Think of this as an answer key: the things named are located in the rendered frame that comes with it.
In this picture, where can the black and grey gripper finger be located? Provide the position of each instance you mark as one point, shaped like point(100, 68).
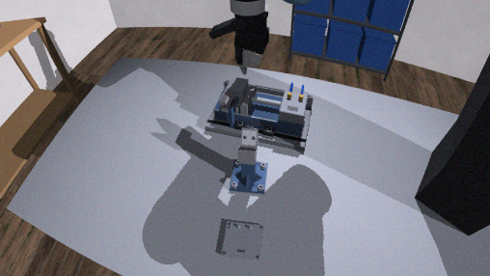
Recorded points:
point(244, 58)
point(256, 56)

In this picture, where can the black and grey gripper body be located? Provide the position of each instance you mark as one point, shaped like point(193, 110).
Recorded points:
point(255, 31)

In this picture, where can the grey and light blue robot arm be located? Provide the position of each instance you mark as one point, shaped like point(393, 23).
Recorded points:
point(245, 8)

